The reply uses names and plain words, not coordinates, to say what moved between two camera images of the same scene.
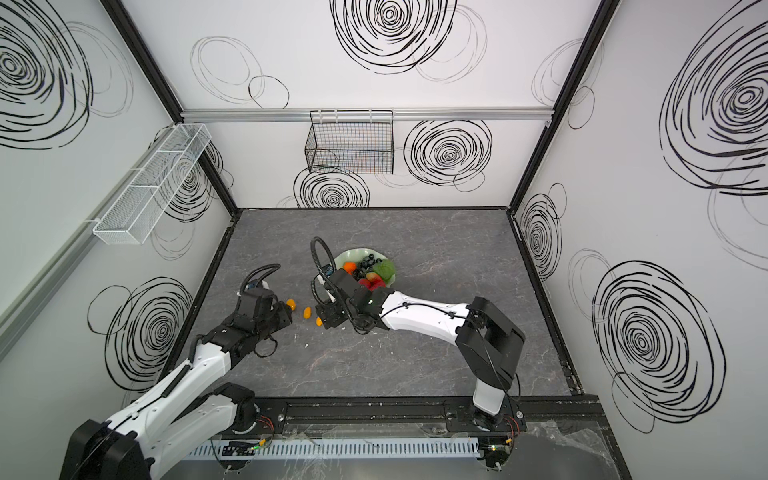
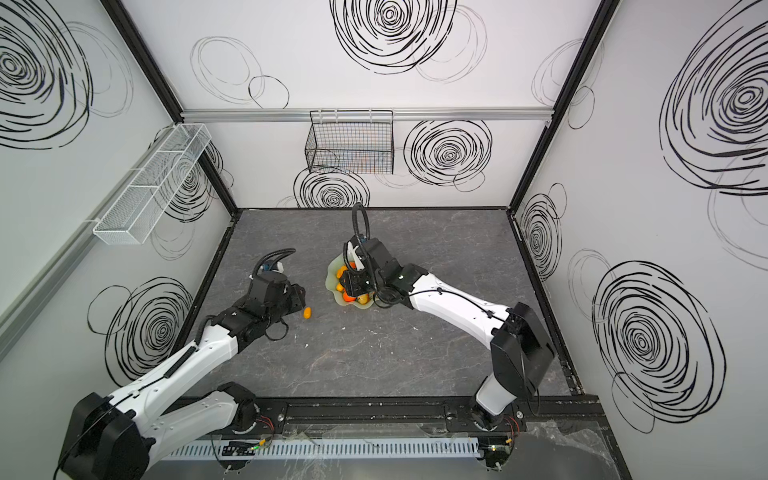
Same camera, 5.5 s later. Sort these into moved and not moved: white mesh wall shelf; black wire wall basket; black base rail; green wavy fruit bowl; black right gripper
Moved: green wavy fruit bowl; black right gripper
Not moved: white mesh wall shelf; black wire wall basket; black base rail
